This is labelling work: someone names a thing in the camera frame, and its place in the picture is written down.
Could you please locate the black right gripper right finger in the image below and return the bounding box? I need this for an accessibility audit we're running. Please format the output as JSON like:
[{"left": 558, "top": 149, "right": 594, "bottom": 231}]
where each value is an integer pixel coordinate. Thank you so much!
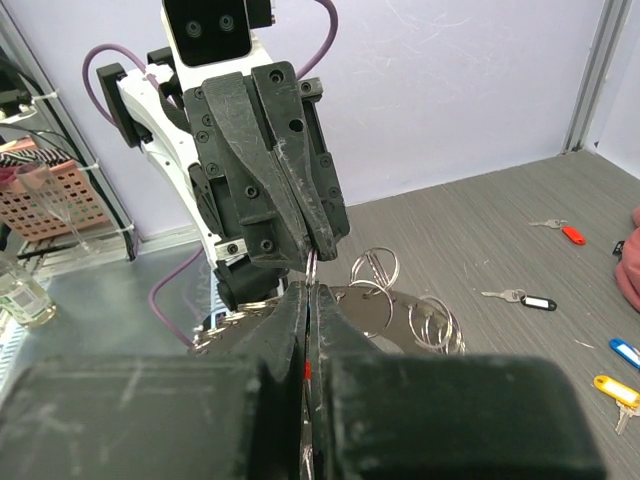
[{"left": 308, "top": 285, "right": 605, "bottom": 479}]

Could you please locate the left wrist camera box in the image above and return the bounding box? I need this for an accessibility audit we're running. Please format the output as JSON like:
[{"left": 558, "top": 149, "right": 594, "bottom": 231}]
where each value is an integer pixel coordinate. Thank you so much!
[{"left": 161, "top": 0, "right": 275, "bottom": 90}]

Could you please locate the key with black tag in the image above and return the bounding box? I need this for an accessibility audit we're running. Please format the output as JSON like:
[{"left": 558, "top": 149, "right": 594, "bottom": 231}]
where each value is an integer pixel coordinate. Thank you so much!
[{"left": 481, "top": 289, "right": 558, "bottom": 312}]

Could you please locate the key with red white tag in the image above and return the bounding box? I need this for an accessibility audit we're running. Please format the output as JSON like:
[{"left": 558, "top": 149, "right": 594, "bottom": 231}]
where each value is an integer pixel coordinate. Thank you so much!
[{"left": 304, "top": 360, "right": 312, "bottom": 380}]

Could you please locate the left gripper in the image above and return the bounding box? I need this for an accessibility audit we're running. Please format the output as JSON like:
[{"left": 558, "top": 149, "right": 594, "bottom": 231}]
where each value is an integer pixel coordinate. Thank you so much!
[{"left": 183, "top": 61, "right": 350, "bottom": 270}]

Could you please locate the red crumpled shirt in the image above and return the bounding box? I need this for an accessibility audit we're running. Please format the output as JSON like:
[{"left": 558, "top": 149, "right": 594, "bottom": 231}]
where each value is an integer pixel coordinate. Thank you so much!
[{"left": 615, "top": 207, "right": 640, "bottom": 311}]

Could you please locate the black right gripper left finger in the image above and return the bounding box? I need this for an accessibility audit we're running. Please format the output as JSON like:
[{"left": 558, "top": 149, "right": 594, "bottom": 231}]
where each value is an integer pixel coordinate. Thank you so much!
[{"left": 1, "top": 282, "right": 307, "bottom": 479}]

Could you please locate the key with blue tag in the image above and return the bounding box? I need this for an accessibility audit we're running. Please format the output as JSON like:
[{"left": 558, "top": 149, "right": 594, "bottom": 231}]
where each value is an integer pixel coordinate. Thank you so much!
[{"left": 609, "top": 338, "right": 640, "bottom": 370}]

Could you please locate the pink perforated basket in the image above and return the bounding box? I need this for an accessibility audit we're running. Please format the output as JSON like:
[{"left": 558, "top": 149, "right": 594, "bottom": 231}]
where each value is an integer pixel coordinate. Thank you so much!
[{"left": 1, "top": 160, "right": 109, "bottom": 242}]

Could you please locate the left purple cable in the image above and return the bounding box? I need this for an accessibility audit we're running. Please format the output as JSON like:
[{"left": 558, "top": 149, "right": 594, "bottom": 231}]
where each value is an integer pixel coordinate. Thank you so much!
[{"left": 81, "top": 0, "right": 339, "bottom": 349}]

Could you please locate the key with yellow tag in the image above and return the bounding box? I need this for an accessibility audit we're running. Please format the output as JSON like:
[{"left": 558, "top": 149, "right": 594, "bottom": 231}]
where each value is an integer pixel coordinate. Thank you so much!
[{"left": 593, "top": 375, "right": 639, "bottom": 436}]

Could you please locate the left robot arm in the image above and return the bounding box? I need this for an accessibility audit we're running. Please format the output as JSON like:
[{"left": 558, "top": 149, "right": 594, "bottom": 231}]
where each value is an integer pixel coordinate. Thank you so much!
[{"left": 97, "top": 48, "right": 350, "bottom": 309}]

